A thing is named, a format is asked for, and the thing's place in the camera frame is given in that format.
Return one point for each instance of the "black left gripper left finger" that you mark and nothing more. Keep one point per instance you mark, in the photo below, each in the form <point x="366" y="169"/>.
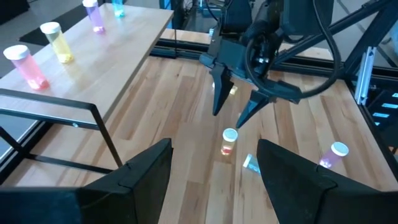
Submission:
<point x="133" y="193"/>

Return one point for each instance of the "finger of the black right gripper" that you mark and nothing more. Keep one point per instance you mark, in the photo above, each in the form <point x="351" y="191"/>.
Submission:
<point x="222" y="90"/>
<point x="255" y="109"/>

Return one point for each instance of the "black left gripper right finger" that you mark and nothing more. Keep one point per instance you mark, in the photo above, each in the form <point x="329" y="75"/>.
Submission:
<point x="304" y="196"/>

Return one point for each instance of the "yellow medicine bottle white cap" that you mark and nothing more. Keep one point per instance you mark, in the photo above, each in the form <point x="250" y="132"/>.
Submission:
<point x="59" y="46"/>
<point x="234" y="91"/>
<point x="229" y="137"/>

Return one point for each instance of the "purple medicine bottle white cap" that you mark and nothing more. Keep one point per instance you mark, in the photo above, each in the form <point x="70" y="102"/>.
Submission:
<point x="94" y="17"/>
<point x="337" y="151"/>

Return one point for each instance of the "blue medicine bottle white cap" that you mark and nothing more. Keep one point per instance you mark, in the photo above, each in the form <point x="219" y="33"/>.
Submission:
<point x="250" y="163"/>
<point x="118" y="9"/>

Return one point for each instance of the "pink medicine bottle white cap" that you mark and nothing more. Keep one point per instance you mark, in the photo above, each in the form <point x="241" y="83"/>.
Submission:
<point x="29" y="70"/>

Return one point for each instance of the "wooden shelf board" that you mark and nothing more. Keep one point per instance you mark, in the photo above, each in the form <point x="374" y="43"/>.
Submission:
<point x="102" y="56"/>

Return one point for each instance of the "silver aluminium extrusion piece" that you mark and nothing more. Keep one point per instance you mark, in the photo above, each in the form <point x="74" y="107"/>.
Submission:
<point x="365" y="74"/>

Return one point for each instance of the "black device with blue lights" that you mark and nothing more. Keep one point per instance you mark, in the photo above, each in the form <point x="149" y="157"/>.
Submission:
<point x="385" y="109"/>

